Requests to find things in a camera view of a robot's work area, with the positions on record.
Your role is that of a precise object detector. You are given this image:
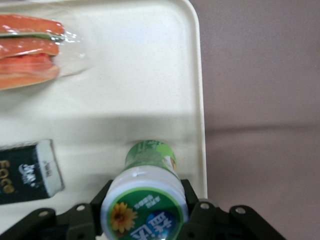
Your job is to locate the black gum box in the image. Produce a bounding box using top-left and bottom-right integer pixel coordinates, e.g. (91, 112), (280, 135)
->
(0, 138), (66, 206)

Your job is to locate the cream plastic tray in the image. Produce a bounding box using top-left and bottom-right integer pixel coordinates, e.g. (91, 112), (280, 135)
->
(0, 0), (209, 240)

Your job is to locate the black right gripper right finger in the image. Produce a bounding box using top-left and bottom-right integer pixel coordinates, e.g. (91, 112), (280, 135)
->
(179, 178), (232, 240)

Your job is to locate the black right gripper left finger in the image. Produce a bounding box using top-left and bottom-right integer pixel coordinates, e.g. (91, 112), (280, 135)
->
(56, 178), (115, 240)

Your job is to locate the wrapped triangle sandwich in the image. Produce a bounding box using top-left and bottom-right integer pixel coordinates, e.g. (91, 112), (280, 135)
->
(0, 13), (89, 91)

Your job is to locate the green gum bottle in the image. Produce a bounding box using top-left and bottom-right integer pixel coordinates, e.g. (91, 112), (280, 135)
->
(99, 139), (190, 240)

